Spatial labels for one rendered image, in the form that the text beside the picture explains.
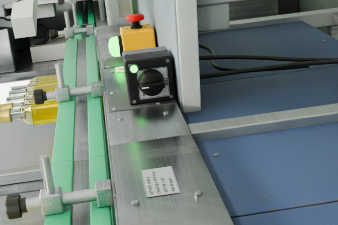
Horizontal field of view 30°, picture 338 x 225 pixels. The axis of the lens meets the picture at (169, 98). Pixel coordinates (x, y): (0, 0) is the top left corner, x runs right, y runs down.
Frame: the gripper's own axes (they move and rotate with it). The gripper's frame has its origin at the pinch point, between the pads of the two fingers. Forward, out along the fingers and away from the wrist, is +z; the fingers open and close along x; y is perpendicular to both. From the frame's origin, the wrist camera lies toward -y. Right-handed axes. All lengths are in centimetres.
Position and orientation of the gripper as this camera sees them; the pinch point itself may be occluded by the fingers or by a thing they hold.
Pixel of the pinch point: (20, 10)
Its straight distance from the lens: 194.3
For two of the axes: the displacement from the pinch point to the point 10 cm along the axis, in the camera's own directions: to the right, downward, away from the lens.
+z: 9.9, -1.3, 0.9
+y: -1.5, -5.4, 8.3
